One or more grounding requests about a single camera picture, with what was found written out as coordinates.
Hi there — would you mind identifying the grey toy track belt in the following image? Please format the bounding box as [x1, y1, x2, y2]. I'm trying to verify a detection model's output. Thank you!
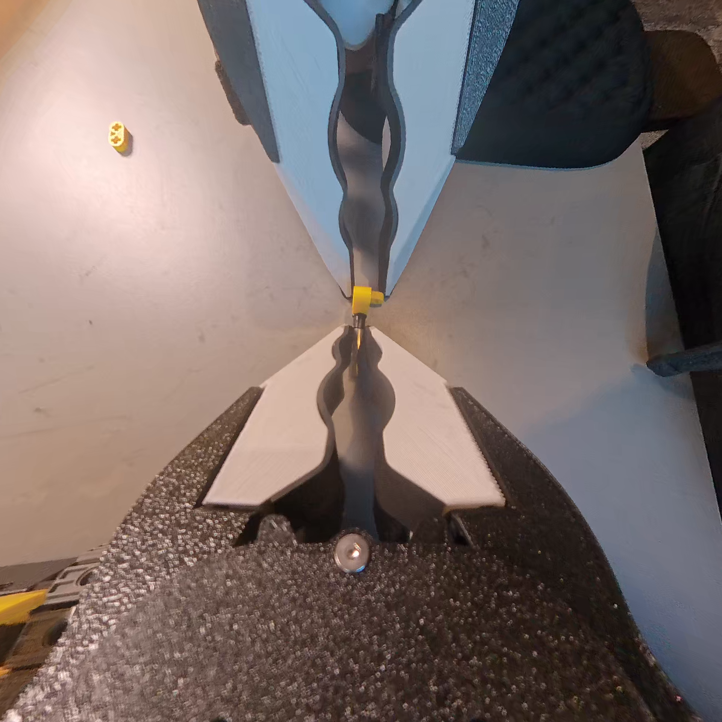
[0, 543, 109, 680]

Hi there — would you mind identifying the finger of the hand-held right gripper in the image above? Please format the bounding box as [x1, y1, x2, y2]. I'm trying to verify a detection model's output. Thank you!
[379, 0, 476, 297]
[247, 0, 355, 300]

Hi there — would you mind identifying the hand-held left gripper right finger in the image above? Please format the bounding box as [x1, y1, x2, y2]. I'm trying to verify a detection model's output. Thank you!
[364, 326, 507, 545]

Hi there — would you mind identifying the black quilted pad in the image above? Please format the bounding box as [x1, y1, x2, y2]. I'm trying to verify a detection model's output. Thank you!
[454, 0, 651, 170]

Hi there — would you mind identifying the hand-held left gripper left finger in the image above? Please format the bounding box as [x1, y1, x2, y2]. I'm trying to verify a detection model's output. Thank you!
[201, 326, 353, 545]

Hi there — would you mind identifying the grey desk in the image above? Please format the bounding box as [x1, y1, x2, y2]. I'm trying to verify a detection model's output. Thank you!
[0, 0, 722, 722]

